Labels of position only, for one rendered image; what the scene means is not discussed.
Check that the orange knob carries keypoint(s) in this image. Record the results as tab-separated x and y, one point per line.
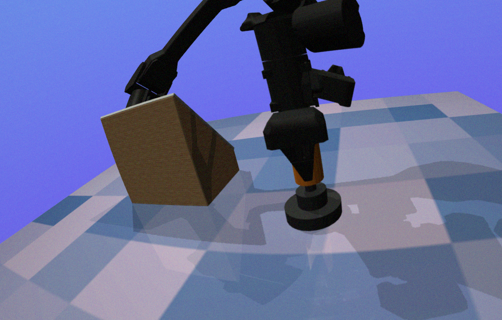
318	174

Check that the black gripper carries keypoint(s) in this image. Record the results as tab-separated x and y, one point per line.
296	127

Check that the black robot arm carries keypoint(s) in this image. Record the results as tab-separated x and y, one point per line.
287	31

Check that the dark grey stepped round pedestal with shaft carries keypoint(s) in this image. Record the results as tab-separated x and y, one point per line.
313	207

